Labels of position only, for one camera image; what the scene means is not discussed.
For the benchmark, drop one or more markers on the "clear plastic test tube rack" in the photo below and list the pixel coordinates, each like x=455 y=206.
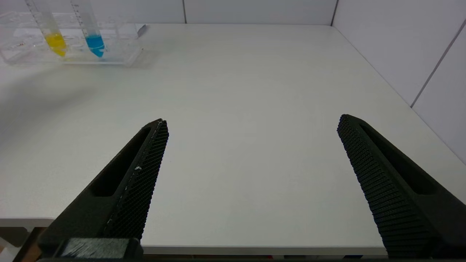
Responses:
x=32 y=58

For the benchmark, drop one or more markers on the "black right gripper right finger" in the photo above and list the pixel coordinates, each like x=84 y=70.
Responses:
x=397 y=196

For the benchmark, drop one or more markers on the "test tube with yellow pigment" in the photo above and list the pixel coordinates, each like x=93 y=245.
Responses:
x=55 y=42

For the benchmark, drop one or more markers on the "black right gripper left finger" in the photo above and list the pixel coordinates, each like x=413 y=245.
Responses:
x=127 y=196

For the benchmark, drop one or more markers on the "test tube with blue pigment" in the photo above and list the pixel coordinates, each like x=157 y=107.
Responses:
x=94 y=42

